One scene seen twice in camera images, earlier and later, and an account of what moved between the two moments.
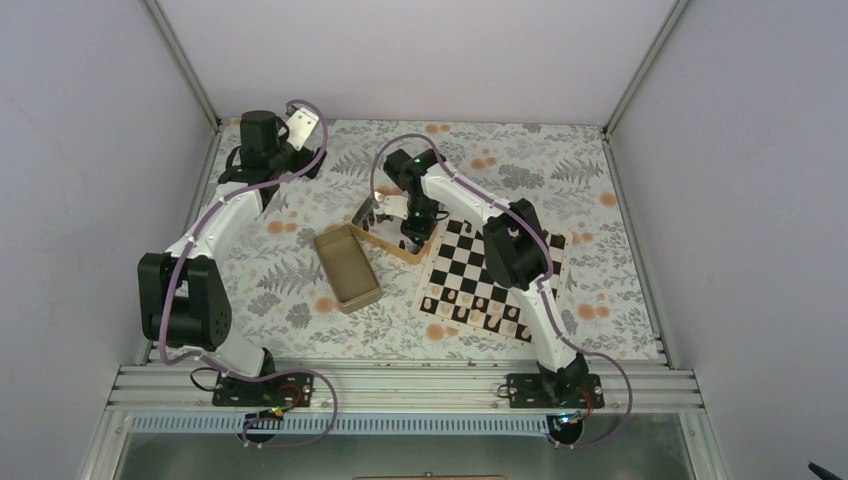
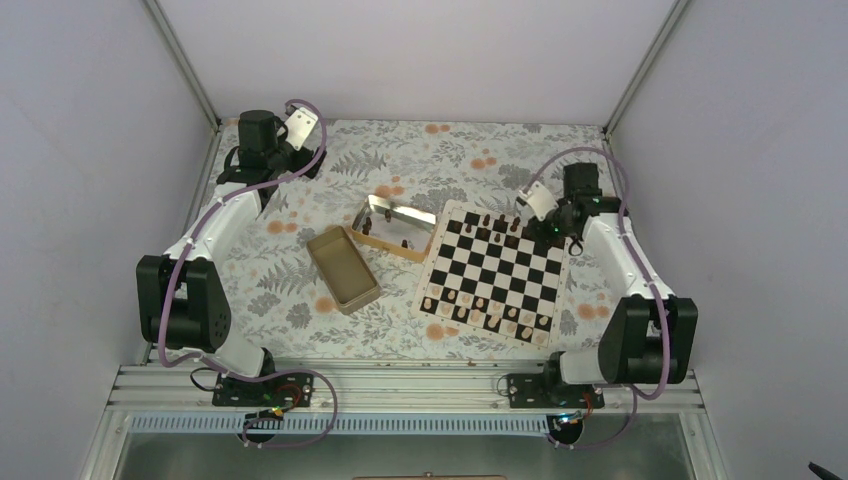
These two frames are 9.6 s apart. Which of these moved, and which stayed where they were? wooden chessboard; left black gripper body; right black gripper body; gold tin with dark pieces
Moved: right black gripper body
Stayed: left black gripper body; gold tin with dark pieces; wooden chessboard
